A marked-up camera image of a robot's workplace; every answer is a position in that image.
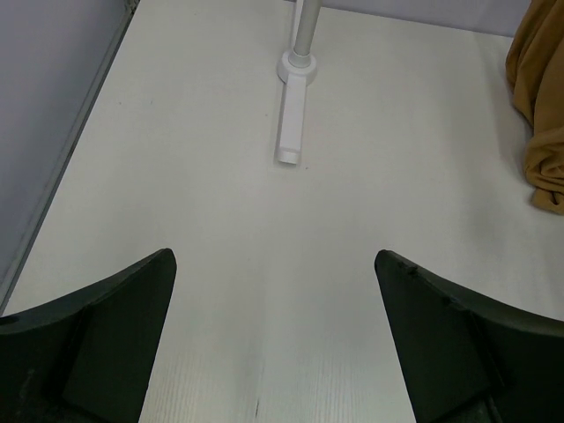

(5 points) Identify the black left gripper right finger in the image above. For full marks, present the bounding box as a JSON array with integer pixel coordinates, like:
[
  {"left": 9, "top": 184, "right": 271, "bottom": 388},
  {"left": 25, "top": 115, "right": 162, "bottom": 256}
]
[{"left": 375, "top": 250, "right": 563, "bottom": 422}]

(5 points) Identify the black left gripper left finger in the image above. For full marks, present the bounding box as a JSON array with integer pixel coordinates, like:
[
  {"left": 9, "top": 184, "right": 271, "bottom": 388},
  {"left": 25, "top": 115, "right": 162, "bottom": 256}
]
[{"left": 1, "top": 249, "right": 177, "bottom": 422}]

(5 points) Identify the brown tank top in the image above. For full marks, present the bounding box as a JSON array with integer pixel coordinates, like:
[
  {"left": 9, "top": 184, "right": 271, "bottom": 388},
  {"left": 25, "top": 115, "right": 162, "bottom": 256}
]
[{"left": 506, "top": 1, "right": 563, "bottom": 215}]

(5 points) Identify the white and metal clothes rack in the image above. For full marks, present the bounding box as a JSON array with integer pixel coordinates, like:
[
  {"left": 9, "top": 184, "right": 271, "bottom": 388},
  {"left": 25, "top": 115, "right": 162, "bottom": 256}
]
[{"left": 275, "top": 0, "right": 322, "bottom": 166}]

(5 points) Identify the left aluminium frame post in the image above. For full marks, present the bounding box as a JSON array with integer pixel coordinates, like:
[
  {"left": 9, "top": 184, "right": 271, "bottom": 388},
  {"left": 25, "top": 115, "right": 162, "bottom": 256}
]
[{"left": 1, "top": 1, "right": 138, "bottom": 305}]

